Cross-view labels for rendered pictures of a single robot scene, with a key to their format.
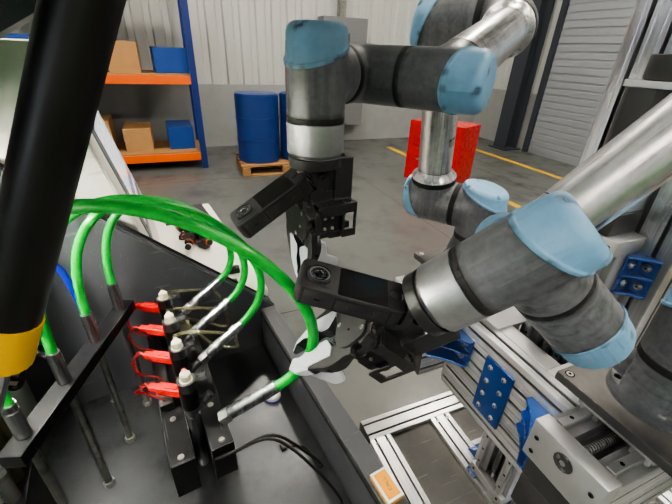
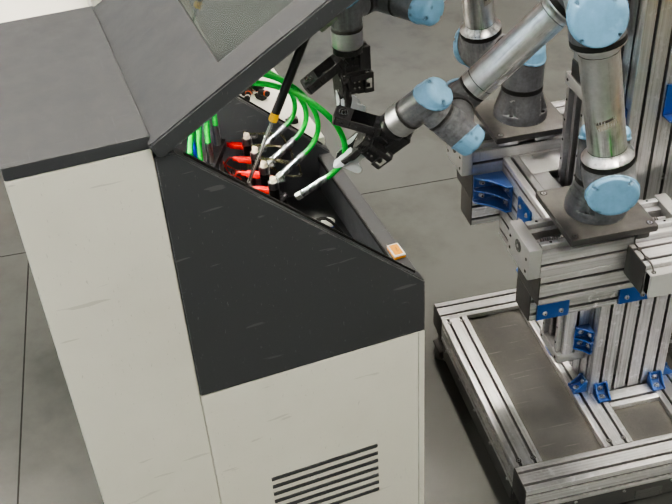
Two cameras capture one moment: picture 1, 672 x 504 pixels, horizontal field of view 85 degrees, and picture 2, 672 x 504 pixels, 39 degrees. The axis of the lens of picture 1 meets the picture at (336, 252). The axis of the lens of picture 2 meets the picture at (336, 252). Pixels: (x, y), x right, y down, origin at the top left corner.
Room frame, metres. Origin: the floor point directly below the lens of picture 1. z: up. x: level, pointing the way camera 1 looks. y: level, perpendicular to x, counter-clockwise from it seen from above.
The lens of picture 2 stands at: (-1.56, -0.37, 2.41)
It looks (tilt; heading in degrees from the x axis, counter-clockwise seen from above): 37 degrees down; 13
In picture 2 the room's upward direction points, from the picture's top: 4 degrees counter-clockwise
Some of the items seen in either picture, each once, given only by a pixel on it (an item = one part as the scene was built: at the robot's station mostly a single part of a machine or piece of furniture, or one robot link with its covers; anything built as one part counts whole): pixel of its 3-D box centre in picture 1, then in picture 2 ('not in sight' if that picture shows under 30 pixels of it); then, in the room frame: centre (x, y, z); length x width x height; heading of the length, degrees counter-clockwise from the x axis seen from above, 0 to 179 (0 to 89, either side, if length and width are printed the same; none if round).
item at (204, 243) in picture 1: (195, 231); (250, 81); (1.11, 0.47, 1.01); 0.23 x 0.11 x 0.06; 31
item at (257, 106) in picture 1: (279, 131); not in sight; (5.46, 0.89, 0.51); 1.20 x 0.85 x 1.02; 111
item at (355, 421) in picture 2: not in sight; (285, 384); (0.39, 0.25, 0.39); 0.70 x 0.58 x 0.79; 31
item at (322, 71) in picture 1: (317, 74); (346, 5); (0.50, 0.03, 1.53); 0.09 x 0.08 x 0.11; 148
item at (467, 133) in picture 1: (439, 157); not in sight; (4.66, -1.24, 0.43); 0.70 x 0.46 x 0.86; 48
